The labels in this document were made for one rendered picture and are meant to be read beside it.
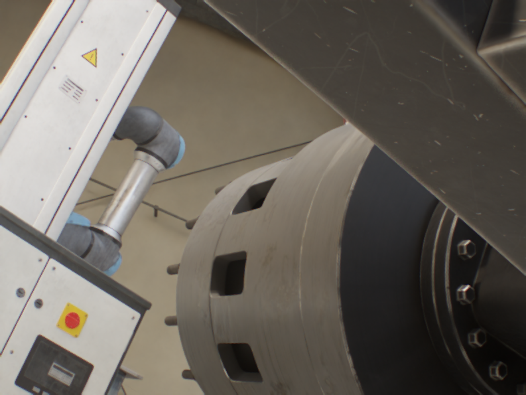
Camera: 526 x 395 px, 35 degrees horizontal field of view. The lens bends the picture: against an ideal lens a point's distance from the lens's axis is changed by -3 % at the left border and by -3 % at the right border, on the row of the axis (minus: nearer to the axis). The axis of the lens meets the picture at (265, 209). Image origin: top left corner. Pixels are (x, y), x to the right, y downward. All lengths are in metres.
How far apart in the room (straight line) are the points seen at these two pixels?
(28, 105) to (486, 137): 2.11
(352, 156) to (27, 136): 1.40
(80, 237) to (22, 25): 8.04
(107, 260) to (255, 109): 7.39
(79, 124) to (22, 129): 0.17
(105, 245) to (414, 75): 2.34
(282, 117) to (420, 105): 9.60
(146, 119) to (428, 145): 2.35
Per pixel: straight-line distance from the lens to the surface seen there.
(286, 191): 1.19
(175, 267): 1.46
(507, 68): 0.27
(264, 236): 1.18
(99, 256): 2.59
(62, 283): 1.89
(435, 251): 1.06
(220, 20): 10.18
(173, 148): 2.71
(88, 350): 1.93
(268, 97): 9.99
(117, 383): 3.28
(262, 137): 9.76
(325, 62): 0.30
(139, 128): 2.65
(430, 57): 0.28
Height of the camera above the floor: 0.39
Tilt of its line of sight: 22 degrees up
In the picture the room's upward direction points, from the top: 24 degrees clockwise
